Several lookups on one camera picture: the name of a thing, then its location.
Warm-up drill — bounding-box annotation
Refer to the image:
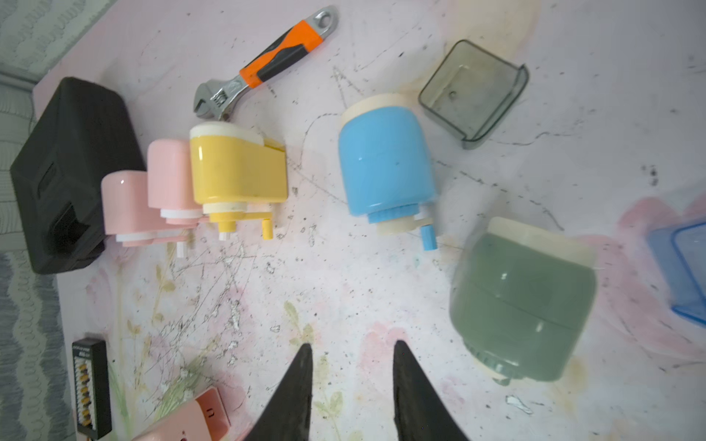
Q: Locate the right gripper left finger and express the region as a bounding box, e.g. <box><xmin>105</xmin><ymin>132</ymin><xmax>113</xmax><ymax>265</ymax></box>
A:
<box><xmin>245</xmin><ymin>344</ymin><xmax>314</xmax><ymax>441</ymax></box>

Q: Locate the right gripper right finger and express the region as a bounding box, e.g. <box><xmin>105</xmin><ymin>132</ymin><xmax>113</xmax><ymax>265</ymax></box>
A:
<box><xmin>393</xmin><ymin>340</ymin><xmax>469</xmax><ymax>441</ymax></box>

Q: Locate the blue pencil sharpener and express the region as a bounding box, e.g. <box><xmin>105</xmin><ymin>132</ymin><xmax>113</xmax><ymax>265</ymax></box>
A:
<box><xmin>338</xmin><ymin>94</ymin><xmax>438</xmax><ymax>251</ymax></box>

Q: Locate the pink pencil sharpener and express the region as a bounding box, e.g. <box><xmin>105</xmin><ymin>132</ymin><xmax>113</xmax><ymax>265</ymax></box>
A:
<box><xmin>147</xmin><ymin>139</ymin><xmax>204</xmax><ymax>228</ymax></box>
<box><xmin>101</xmin><ymin>170</ymin><xmax>188</xmax><ymax>257</ymax></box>
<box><xmin>133</xmin><ymin>386</ymin><xmax>231</xmax><ymax>441</ymax></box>

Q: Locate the blue transparent tray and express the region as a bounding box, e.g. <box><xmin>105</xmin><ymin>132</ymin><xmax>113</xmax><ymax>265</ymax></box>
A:
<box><xmin>647</xmin><ymin>218</ymin><xmax>705</xmax><ymax>327</ymax></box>

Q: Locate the grey transparent tray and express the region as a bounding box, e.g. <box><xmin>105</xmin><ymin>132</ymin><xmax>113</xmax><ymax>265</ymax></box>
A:
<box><xmin>418</xmin><ymin>40</ymin><xmax>530</xmax><ymax>150</ymax></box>

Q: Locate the black plastic tool case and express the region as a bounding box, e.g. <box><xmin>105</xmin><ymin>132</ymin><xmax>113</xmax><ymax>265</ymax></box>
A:
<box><xmin>10</xmin><ymin>77</ymin><xmax>145</xmax><ymax>275</ymax></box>

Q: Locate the orange handled adjustable wrench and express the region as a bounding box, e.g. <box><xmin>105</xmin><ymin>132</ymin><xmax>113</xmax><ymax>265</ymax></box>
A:
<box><xmin>193</xmin><ymin>6</ymin><xmax>339</xmax><ymax>121</ymax></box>

